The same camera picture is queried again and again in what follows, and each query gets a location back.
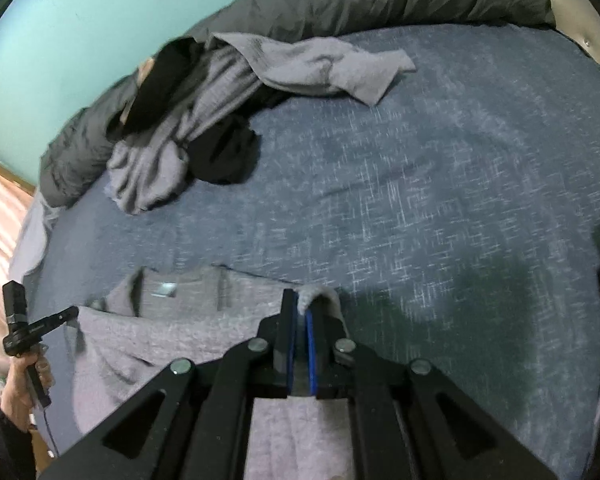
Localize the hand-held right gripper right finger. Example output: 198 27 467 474
305 296 556 480

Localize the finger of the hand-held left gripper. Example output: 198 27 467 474
27 306 79 342

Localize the blue bedsheet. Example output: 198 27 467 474
10 22 600 480

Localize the person's left hand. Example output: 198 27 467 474
0 345 56 433

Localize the black garment with beige lining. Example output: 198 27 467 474
107 37 206 141

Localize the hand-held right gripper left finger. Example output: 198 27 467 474
40 287 301 480

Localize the light grey garment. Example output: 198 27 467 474
207 32 417 107

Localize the black cable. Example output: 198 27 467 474
39 402 62 460

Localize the light grey sheet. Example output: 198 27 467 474
10 195 61 281

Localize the grey knit sweater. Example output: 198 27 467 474
65 265 356 480

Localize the person's left forearm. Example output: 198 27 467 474
0 405 36 480

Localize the grey ribbed cardigan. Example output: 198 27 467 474
106 42 266 216

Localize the cream tufted headboard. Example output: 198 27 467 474
510 0 600 81

